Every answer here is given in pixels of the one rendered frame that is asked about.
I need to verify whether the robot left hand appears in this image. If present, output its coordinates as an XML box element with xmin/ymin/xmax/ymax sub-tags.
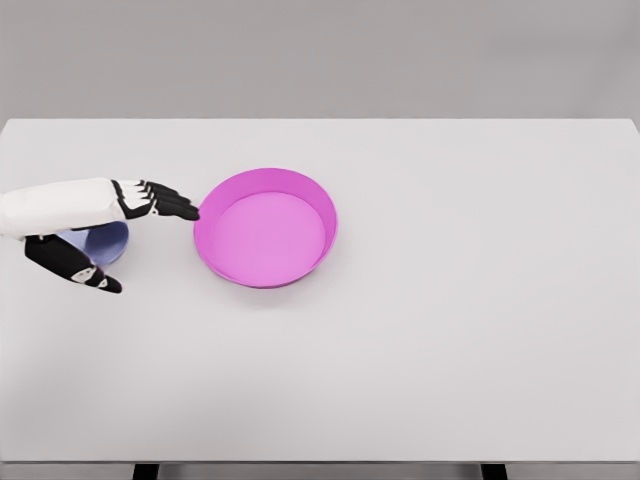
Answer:
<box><xmin>0</xmin><ymin>177</ymin><xmax>202</xmax><ymax>295</ymax></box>

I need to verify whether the lavender blue cup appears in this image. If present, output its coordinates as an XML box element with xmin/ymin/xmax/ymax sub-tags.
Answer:
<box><xmin>55</xmin><ymin>221</ymin><xmax>131</xmax><ymax>266</ymax></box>

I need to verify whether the pink round plate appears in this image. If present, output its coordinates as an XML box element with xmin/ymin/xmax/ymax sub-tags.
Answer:
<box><xmin>193</xmin><ymin>167</ymin><xmax>340</xmax><ymax>290</ymax></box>

